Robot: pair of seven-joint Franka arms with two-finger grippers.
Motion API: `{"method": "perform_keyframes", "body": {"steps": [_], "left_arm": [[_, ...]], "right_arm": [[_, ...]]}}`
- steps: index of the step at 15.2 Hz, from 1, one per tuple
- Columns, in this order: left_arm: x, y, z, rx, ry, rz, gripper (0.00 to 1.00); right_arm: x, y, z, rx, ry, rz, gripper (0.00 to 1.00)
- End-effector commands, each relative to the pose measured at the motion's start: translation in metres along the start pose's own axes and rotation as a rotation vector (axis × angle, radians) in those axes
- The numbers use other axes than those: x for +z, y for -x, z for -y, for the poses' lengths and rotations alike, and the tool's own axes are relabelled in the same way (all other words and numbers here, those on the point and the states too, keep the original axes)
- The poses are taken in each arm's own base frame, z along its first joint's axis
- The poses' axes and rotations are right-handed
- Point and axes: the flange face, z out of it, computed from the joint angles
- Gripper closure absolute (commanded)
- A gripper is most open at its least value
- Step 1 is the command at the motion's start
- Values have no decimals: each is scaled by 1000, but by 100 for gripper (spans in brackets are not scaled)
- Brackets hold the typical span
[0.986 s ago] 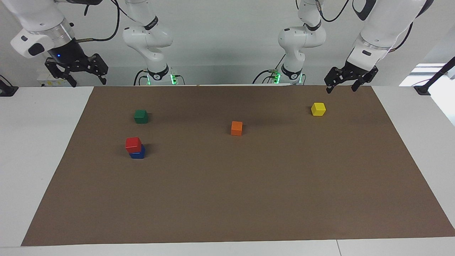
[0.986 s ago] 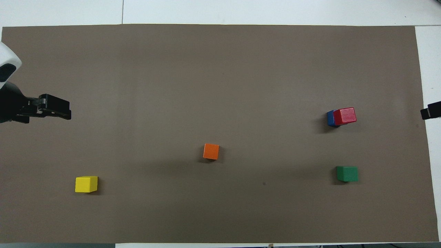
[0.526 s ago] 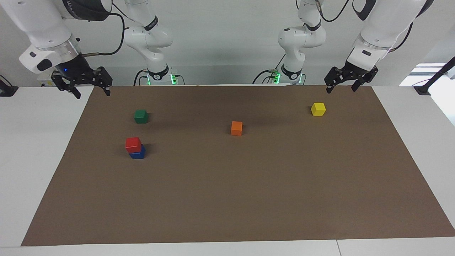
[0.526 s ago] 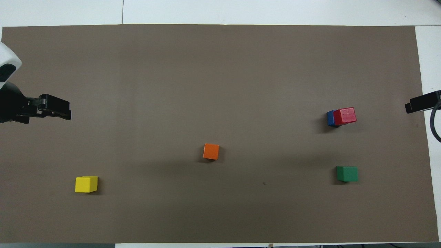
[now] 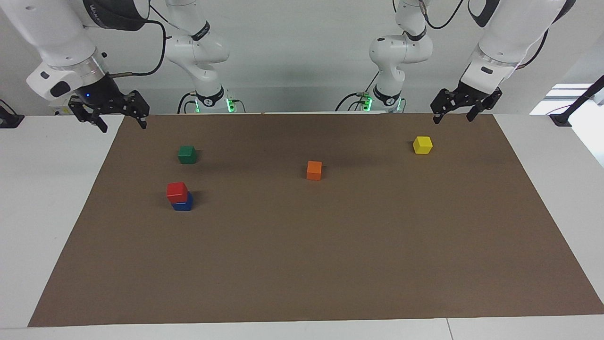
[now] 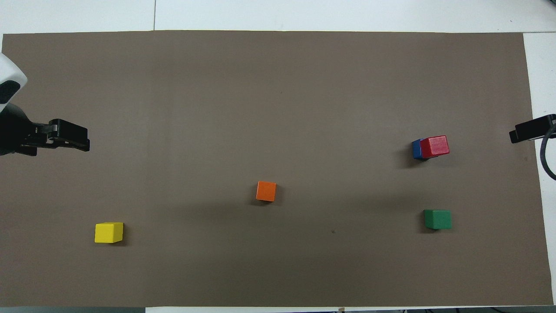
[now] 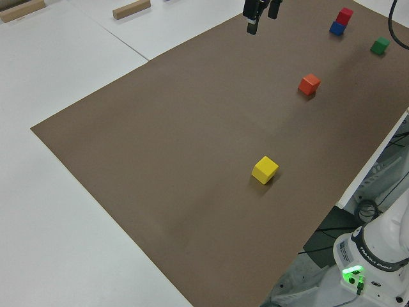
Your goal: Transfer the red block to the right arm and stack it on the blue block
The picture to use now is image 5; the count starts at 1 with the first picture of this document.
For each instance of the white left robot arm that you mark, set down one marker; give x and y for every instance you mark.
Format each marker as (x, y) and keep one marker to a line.
(401, 52)

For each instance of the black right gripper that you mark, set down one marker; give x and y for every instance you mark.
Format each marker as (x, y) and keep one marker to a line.
(99, 94)

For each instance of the white power strip box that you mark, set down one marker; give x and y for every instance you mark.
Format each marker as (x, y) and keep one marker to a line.
(59, 109)

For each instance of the orange cube block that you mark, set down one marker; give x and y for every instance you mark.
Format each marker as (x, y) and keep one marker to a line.
(314, 171)

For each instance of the yellow cube block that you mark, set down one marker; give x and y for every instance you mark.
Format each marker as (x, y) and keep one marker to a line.
(422, 145)

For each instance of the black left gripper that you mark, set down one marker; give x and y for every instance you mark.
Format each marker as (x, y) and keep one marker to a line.
(469, 97)

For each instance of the black stand with pole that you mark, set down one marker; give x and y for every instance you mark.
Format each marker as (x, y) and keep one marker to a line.
(561, 118)

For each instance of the red cube block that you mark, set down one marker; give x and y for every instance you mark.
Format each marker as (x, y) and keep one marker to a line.
(177, 192)

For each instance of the black table clamp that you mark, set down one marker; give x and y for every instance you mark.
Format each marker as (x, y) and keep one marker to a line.
(9, 120)

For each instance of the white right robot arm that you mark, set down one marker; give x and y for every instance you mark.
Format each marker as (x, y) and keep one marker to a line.
(198, 47)

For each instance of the green cube block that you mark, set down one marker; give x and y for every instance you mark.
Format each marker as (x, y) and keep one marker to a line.
(187, 155)

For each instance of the blue cube block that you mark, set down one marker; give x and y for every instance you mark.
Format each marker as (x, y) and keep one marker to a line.
(185, 206)

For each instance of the brown table mat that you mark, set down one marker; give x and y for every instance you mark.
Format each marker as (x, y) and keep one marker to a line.
(302, 255)

